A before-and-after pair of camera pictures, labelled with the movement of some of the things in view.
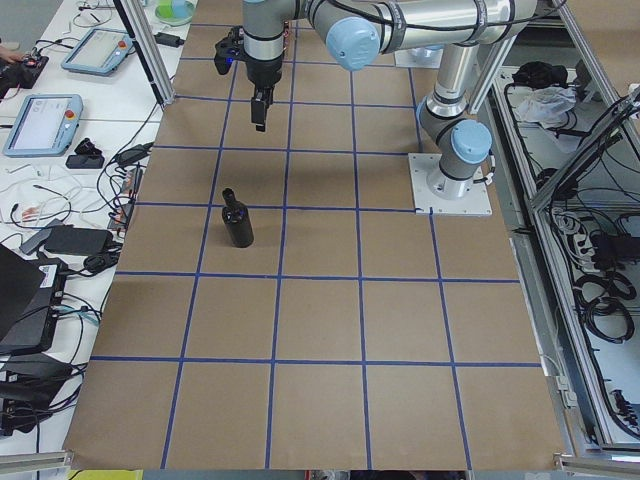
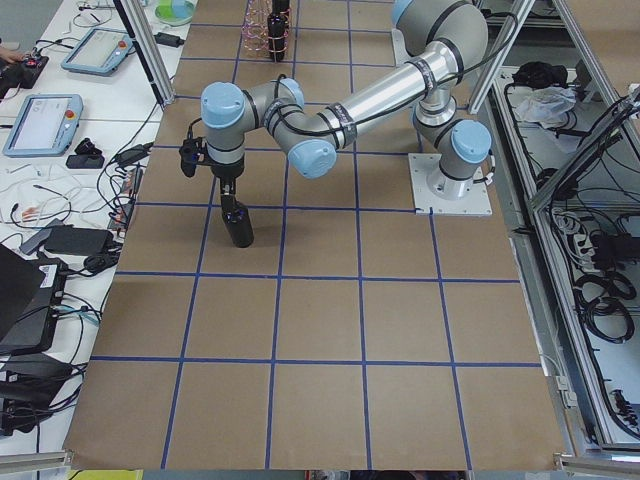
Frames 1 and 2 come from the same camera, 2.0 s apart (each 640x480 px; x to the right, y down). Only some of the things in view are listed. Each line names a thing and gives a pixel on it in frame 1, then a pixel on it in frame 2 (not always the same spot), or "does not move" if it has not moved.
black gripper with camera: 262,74 -> 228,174
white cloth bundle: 546,104 does not move
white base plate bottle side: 476,202 does not move
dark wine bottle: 236,218 does not move
